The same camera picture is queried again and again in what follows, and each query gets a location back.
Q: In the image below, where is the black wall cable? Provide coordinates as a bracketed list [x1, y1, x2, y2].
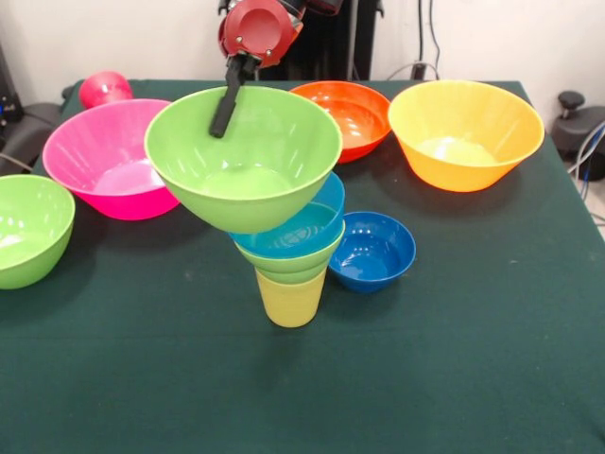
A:
[418, 0, 441, 67]

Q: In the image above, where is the red-orange plastic bowl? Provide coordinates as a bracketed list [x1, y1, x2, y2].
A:
[288, 80, 392, 165]

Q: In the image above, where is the dark blue plastic bowl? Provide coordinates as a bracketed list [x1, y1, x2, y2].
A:
[328, 211, 418, 293]

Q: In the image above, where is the dark green tablecloth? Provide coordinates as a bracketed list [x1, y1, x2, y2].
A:
[0, 78, 605, 454]

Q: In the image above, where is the light blue cable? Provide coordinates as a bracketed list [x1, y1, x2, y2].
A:
[566, 120, 605, 202]

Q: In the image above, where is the large green plastic bowl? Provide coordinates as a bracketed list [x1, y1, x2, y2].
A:
[144, 85, 344, 236]
[0, 174, 77, 291]

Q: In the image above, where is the grey cable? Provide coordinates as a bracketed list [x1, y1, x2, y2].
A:
[0, 151, 33, 172]

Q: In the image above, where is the small green plastic bowl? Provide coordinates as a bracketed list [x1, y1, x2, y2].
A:
[234, 221, 346, 286]

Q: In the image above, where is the large pink plastic bowl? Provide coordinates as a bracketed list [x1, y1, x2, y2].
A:
[42, 97, 182, 221]

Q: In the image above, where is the black computer tower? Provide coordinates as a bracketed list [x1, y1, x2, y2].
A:
[0, 42, 24, 125]

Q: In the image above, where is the large orange plastic bowl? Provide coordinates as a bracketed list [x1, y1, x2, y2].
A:
[387, 79, 545, 193]

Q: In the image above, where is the light blue plastic bowl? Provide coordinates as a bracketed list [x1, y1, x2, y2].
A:
[229, 170, 347, 260]

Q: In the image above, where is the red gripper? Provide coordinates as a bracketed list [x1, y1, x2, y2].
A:
[209, 0, 303, 139]

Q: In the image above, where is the red plastic cup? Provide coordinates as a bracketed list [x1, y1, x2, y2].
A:
[78, 70, 135, 111]

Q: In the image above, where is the yellow plastic cup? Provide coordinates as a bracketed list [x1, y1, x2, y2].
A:
[254, 267, 328, 328]

